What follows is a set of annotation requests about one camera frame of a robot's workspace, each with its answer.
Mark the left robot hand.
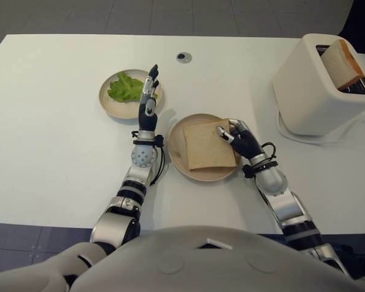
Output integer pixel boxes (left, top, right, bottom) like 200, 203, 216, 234
138, 64, 161, 133

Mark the cream toaster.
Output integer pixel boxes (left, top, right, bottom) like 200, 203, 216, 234
271, 33, 365, 137

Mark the bread slice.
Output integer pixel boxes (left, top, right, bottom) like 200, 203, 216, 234
182, 118, 242, 171
320, 39, 365, 91

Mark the green lettuce leaf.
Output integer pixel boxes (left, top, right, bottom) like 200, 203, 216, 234
106, 72, 145, 103

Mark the robot body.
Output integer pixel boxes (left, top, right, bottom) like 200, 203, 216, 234
68, 224, 364, 292

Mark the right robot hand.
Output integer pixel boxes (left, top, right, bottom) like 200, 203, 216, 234
215, 119, 265, 160

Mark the black cable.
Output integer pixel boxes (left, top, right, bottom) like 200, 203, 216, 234
131, 130, 167, 187
242, 142, 279, 180

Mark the beige round plate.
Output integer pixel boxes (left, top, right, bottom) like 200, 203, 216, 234
98, 69, 165, 119
167, 113, 243, 183

